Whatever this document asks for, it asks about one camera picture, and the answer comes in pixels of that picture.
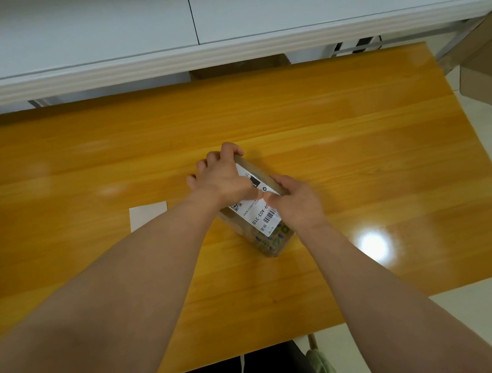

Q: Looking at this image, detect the person's left hand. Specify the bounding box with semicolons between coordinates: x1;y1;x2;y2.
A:
182;138;266;214

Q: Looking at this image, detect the person's right hand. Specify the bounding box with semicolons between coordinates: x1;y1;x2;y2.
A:
259;168;332;241

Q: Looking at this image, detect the white shipping label sticker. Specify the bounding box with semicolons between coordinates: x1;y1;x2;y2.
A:
223;158;284;233

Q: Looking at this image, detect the brown cardboard packet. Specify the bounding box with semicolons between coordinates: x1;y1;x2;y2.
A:
209;148;299;265

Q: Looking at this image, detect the white glossy backing paper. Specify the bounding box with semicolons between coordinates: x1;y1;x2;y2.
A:
127;201;171;234

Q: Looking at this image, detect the person's left forearm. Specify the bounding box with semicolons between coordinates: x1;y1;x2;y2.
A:
0;187;244;373

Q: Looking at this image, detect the person's right forearm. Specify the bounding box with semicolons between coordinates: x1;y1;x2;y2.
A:
296;201;492;373

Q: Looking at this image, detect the black white power strip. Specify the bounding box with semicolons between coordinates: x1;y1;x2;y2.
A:
331;35;385;57

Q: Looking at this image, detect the white metal shelf rack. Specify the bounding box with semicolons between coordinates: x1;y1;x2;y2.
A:
0;0;492;118

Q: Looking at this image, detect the open brown cardboard carton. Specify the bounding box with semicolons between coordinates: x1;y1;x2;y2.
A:
430;0;492;126

